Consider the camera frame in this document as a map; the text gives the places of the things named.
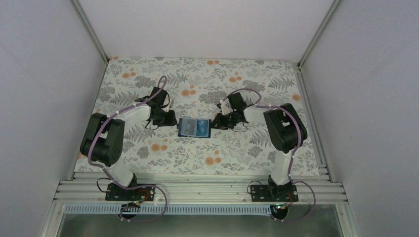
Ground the perforated cable duct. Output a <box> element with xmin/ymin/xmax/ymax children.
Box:
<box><xmin>64</xmin><ymin>203</ymin><xmax>271</xmax><ymax>216</ymax></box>

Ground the aluminium rail frame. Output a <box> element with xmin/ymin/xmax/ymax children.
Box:
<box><xmin>41</xmin><ymin>167</ymin><xmax>358</xmax><ymax>237</ymax></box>

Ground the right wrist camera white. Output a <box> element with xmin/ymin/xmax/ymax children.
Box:
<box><xmin>217</xmin><ymin>100</ymin><xmax>232</xmax><ymax>115</ymax></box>

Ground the blue card holder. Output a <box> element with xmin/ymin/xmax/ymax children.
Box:
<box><xmin>177</xmin><ymin>117</ymin><xmax>211</xmax><ymax>138</ymax></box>

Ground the blue credit card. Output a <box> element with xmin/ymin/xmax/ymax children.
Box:
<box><xmin>196</xmin><ymin>119</ymin><xmax>210</xmax><ymax>137</ymax></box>

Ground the floral table mat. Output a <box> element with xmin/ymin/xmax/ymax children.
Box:
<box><xmin>94</xmin><ymin>57</ymin><xmax>306</xmax><ymax>175</ymax></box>

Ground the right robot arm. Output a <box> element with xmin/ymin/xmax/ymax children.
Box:
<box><xmin>211</xmin><ymin>89</ymin><xmax>308</xmax><ymax>201</ymax></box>

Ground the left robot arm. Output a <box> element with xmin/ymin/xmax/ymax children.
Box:
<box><xmin>80</xmin><ymin>87</ymin><xmax>177</xmax><ymax>200</ymax></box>

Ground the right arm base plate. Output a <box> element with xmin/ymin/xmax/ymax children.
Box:
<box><xmin>250</xmin><ymin>185</ymin><xmax>299</xmax><ymax>202</ymax></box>

